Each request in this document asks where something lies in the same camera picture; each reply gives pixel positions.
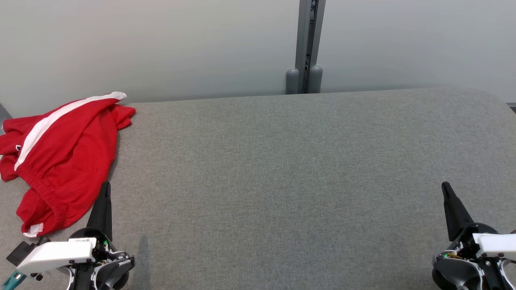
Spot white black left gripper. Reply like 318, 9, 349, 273
16, 181, 134, 276

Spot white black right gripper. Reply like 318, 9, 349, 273
441, 181, 516, 261

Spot red shorts with white stripe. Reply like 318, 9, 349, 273
14, 91, 136, 238

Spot teal left camera connector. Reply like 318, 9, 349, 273
0, 269, 27, 290

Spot grey rounded post cap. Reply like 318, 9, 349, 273
286, 68, 300, 95
308, 65, 323, 93

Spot grey partition post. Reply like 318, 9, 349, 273
295, 0, 326, 94

